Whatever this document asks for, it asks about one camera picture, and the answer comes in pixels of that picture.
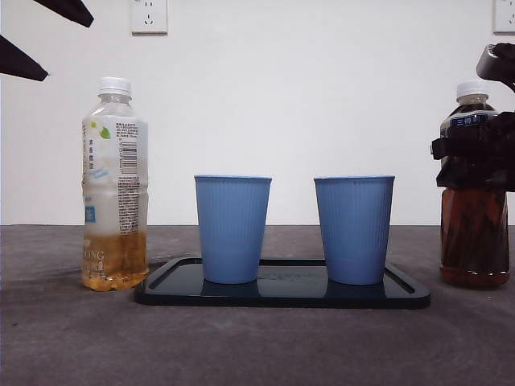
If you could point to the dark rectangular tray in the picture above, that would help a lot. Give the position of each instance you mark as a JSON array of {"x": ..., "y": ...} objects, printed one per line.
[{"x": 289, "y": 295}]

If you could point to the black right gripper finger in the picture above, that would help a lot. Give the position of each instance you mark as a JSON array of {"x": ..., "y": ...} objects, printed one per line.
[{"x": 475, "y": 161}]

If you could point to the ribbed light blue cup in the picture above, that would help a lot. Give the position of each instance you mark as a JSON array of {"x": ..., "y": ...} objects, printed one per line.
[
  {"x": 354, "y": 229},
  {"x": 231, "y": 229}
]

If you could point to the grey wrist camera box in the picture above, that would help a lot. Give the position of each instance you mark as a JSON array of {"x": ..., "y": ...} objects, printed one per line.
[{"x": 497, "y": 60}]

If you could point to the dark oolong tea bottle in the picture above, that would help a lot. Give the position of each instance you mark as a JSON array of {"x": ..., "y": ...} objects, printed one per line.
[{"x": 472, "y": 241}]

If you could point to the clear bottle pale yellow tea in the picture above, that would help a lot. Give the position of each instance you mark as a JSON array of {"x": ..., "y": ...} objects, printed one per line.
[{"x": 114, "y": 181}]

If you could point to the white wall socket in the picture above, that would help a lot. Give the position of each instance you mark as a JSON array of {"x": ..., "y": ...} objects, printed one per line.
[
  {"x": 148, "y": 16},
  {"x": 505, "y": 16}
]

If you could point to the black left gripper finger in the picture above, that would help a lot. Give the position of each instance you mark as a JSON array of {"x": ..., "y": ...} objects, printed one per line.
[
  {"x": 18, "y": 62},
  {"x": 74, "y": 10}
]

